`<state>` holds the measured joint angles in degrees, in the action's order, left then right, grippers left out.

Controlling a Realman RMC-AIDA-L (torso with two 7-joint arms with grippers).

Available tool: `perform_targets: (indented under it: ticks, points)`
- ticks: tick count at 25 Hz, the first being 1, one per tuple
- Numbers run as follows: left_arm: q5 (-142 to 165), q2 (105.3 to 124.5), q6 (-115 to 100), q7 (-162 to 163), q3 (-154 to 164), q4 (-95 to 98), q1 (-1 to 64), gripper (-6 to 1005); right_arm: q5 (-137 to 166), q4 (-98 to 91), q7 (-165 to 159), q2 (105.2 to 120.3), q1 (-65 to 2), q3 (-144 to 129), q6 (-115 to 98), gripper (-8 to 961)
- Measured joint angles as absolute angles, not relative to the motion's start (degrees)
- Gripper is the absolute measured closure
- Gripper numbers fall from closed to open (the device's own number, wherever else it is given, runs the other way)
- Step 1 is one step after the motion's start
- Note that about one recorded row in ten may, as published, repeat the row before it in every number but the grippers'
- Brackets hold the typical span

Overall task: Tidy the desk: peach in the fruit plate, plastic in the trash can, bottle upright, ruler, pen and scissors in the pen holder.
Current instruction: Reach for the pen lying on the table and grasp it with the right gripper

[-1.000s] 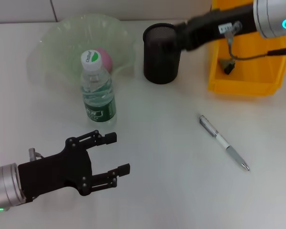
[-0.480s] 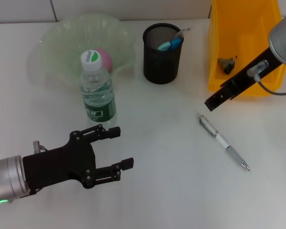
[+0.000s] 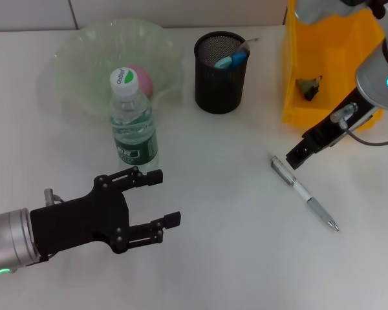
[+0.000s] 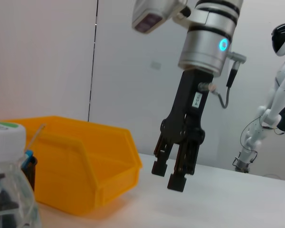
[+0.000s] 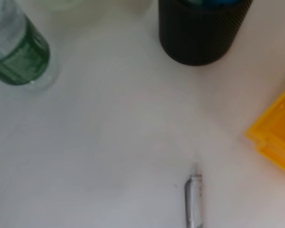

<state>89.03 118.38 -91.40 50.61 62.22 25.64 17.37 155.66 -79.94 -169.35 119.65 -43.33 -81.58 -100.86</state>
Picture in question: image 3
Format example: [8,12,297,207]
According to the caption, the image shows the grey right arm cable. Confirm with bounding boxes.
[344,111,388,147]

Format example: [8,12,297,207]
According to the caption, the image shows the pink toy peach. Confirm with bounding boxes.
[127,63,153,98]

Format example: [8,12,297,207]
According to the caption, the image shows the yellow plastic bin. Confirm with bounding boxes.
[281,0,386,132]

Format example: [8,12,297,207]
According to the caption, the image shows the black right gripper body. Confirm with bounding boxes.
[302,87,382,149]

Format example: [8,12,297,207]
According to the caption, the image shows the transparent plastic ruler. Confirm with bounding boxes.
[237,37,261,56]

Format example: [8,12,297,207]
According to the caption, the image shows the white grey ballpoint pen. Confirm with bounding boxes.
[267,152,340,233]

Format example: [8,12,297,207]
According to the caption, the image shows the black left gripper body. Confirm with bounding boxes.
[30,175,133,259]

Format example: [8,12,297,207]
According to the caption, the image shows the green plastic wrapper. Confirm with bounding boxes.
[294,74,323,101]

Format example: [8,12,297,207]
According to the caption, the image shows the black mesh pen holder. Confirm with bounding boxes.
[193,31,250,114]

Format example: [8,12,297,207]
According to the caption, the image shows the clear green-label water bottle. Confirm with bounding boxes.
[109,67,159,172]

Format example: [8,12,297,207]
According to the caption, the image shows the blue scissors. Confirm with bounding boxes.
[213,48,250,70]

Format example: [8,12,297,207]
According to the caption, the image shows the translucent green fruit plate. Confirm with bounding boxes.
[35,19,187,125]

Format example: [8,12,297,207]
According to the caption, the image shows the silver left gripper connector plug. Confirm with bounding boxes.
[43,189,66,207]

